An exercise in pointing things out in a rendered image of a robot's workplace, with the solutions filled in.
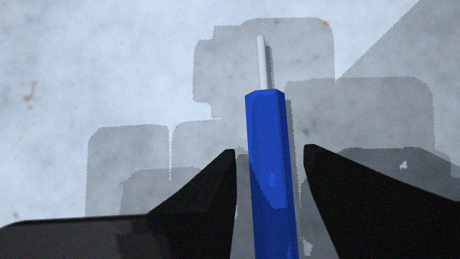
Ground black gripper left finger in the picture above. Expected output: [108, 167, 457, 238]
[0, 149, 237, 259]

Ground blue stylus with grey tip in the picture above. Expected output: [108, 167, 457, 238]
[245, 35, 299, 259]

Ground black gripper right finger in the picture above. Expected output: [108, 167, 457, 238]
[303, 144, 460, 259]

